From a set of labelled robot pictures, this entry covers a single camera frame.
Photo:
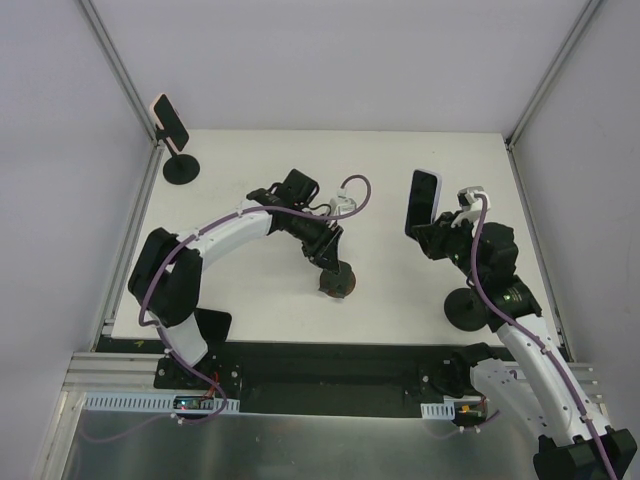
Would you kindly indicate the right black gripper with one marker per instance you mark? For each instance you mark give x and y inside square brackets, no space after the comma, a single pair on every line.
[426,240]

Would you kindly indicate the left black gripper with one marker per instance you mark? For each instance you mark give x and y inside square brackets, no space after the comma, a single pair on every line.
[325,245]

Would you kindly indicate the wooden base wedge phone stand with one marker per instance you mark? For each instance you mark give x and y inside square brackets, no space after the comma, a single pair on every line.
[338,285]

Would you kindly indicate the black phone lilac case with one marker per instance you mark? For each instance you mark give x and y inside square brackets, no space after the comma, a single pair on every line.
[423,200]

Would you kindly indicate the black round base phone stand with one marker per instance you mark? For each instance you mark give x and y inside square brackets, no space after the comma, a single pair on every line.
[462,311]

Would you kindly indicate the black clamp phone stand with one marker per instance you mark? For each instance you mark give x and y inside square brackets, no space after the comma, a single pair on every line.
[180,168]

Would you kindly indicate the black phone pink case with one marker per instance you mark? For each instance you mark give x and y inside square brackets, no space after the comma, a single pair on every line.
[168,122]

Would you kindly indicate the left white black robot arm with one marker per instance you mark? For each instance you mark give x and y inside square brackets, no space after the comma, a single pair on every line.
[166,278]

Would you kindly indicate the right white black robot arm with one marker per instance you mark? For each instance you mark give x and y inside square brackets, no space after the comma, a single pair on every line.
[575,440]

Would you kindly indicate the black phone dark case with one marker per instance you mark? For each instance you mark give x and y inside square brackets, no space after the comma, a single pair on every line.
[213,325]

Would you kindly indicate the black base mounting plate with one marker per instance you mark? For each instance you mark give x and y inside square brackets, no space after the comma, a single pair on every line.
[381,381]

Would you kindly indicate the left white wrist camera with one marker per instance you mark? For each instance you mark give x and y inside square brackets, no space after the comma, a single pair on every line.
[341,204]

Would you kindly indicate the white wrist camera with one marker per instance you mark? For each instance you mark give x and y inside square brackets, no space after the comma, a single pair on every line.
[471,200]
[341,204]

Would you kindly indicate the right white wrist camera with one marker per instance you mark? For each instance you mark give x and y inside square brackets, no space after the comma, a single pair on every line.
[471,200]

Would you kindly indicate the right white cable duct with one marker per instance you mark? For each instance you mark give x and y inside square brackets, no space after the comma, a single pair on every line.
[445,411]

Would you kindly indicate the white cable duct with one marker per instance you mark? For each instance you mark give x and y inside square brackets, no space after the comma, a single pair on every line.
[159,403]
[445,411]

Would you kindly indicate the left aluminium frame post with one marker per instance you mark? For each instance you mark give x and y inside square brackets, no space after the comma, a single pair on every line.
[108,48]

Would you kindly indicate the aluminium frame post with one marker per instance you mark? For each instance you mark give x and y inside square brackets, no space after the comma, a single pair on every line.
[579,28]
[108,48]

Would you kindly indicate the left white cable duct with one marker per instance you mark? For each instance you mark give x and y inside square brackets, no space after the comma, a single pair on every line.
[159,403]

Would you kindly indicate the right aluminium frame post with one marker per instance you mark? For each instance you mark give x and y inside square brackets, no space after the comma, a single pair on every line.
[579,28]

